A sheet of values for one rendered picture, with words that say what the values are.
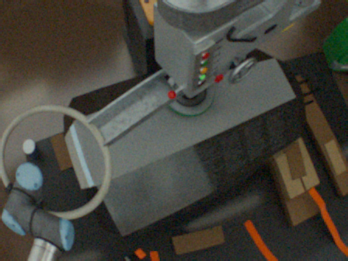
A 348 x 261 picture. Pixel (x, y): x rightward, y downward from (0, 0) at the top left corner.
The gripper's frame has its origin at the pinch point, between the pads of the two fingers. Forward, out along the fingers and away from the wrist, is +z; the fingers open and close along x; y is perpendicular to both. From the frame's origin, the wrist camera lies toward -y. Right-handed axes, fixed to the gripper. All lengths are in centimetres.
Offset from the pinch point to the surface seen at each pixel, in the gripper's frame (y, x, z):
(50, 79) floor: -55, 126, 95
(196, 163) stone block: 53, 65, 14
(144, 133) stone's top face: 27, 66, 12
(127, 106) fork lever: 17, 57, -10
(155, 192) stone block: 43, 50, 26
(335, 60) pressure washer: 130, 206, 12
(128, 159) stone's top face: 26, 53, 17
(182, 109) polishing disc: 37, 77, 0
